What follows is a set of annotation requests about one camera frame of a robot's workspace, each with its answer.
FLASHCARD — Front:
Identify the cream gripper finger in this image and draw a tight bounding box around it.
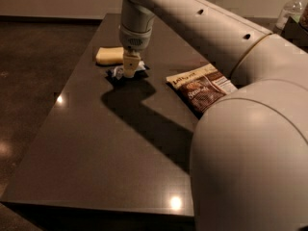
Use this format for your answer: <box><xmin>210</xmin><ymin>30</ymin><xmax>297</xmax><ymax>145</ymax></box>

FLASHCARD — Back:
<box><xmin>123</xmin><ymin>49</ymin><xmax>141</xmax><ymax>78</ymax></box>

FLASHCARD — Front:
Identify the blue rxbar blueberry wrapper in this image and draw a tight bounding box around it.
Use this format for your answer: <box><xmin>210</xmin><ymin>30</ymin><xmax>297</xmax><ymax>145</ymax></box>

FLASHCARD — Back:
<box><xmin>106</xmin><ymin>61</ymin><xmax>148</xmax><ymax>81</ymax></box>

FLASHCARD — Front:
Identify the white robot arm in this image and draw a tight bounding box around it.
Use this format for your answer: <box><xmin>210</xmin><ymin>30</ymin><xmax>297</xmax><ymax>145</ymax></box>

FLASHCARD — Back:
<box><xmin>121</xmin><ymin>0</ymin><xmax>308</xmax><ymax>231</ymax></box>

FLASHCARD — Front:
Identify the yellow sponge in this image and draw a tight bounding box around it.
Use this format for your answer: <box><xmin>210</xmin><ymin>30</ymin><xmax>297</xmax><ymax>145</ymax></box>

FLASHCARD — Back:
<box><xmin>95</xmin><ymin>47</ymin><xmax>123</xmax><ymax>65</ymax></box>

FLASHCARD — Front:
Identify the brown white snack bag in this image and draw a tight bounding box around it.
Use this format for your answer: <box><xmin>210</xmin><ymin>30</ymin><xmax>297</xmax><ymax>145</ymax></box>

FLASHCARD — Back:
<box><xmin>167</xmin><ymin>64</ymin><xmax>237</xmax><ymax>116</ymax></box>

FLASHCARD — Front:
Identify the dark box at table corner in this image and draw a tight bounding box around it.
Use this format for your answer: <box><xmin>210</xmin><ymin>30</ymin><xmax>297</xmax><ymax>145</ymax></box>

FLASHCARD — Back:
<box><xmin>281</xmin><ymin>17</ymin><xmax>308</xmax><ymax>48</ymax></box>

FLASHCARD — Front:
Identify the clear plastic bottle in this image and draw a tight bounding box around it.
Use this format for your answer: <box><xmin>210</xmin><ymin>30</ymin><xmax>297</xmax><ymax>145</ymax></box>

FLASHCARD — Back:
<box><xmin>275</xmin><ymin>0</ymin><xmax>305</xmax><ymax>30</ymax></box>

